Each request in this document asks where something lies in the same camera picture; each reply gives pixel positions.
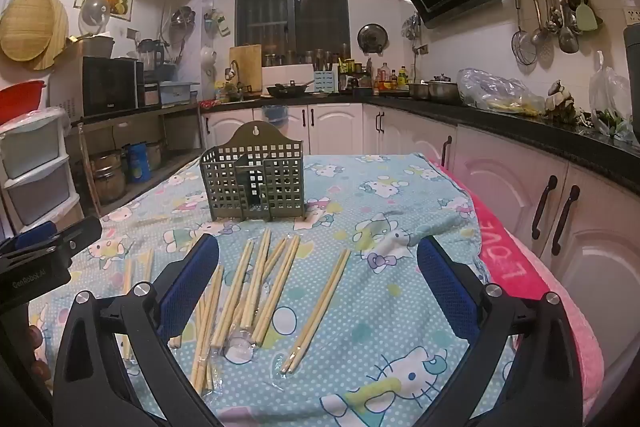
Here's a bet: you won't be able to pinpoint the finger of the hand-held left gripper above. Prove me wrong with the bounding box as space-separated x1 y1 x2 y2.
0 216 103 260

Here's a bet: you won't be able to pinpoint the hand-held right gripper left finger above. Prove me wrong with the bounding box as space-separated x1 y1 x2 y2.
52 234 221 427

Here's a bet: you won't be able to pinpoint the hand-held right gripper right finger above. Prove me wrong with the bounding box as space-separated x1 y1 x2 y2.
416 237 583 427

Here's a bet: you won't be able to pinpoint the pile of wooden chopsticks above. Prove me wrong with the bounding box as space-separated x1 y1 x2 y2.
122 227 352 395

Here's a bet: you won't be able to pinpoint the green perforated chopstick holder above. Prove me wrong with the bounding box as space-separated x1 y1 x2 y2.
200 121 307 223

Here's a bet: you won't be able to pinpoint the row of hanging kitchen utensils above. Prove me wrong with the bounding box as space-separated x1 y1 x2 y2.
510 0 603 65

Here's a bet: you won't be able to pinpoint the person's left hand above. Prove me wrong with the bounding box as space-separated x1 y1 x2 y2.
25 322 53 383

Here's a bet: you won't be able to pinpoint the large steel stock pot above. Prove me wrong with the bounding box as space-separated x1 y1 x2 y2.
92 149 126 202

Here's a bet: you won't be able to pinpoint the cartoon cat printed blanket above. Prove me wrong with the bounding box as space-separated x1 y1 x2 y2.
27 152 521 427

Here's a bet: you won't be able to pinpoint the pink blanket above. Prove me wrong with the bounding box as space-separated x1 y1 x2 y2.
425 152 608 413

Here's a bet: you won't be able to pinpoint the white plastic drawer unit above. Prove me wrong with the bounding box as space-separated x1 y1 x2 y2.
0 107 83 233

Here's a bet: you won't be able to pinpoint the blue tin can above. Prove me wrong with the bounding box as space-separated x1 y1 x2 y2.
127 142 153 182

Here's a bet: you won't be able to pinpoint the white kitchen cabinets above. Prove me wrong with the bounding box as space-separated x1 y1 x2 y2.
200 99 640 358

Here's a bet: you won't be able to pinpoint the red plastic basin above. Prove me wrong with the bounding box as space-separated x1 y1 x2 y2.
0 79 48 122

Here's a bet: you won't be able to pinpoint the black microwave oven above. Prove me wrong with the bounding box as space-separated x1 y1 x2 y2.
80 56 146 116

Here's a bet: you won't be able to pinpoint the wooden shelf rack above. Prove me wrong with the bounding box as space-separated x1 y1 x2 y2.
70 102 206 208

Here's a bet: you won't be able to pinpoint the blue dish drainer box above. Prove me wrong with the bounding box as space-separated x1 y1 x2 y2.
159 81 200 105

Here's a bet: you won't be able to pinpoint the blue plastic bag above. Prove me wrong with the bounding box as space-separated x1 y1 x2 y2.
260 104 288 125

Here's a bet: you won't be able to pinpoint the black blender jug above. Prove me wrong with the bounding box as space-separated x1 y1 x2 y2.
137 38 166 72

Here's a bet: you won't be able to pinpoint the steel cooking pot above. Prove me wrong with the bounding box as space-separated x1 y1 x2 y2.
427 76 461 104

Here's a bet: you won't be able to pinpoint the round wooden board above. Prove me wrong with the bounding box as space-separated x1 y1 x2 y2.
30 0 70 70

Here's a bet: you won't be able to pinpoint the clear plastic bag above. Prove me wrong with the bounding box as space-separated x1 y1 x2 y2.
457 68 546 115

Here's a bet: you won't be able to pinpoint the black wok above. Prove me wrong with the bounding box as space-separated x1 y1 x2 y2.
266 79 316 98

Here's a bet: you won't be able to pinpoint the row of condiment bottles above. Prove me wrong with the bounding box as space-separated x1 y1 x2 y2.
372 62 408 90

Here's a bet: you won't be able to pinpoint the round bamboo lid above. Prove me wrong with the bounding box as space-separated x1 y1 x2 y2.
0 0 56 60

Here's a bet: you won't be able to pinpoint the wooden cutting board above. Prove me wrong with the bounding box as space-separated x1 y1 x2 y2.
229 44 263 95

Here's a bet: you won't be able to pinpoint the brown vegetable bundle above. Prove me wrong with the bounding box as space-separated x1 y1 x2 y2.
545 79 581 122

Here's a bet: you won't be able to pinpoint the glass pot lid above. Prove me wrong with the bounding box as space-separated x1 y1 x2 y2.
80 0 112 38

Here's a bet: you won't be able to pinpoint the blue knife block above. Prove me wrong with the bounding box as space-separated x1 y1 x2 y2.
313 69 341 94

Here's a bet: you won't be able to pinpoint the hanging steel bowls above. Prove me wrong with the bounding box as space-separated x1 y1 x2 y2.
170 6 196 38

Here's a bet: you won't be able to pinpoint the row of glass jars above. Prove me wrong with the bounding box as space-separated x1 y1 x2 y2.
265 43 353 68

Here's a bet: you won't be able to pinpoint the white plastic bag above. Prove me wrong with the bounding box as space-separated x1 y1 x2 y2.
589 51 632 138

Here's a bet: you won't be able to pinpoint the grey tall container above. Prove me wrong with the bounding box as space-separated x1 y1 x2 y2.
622 24 640 118

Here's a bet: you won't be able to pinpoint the steel wall pot lid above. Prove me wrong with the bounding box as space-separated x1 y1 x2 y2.
357 23 390 54

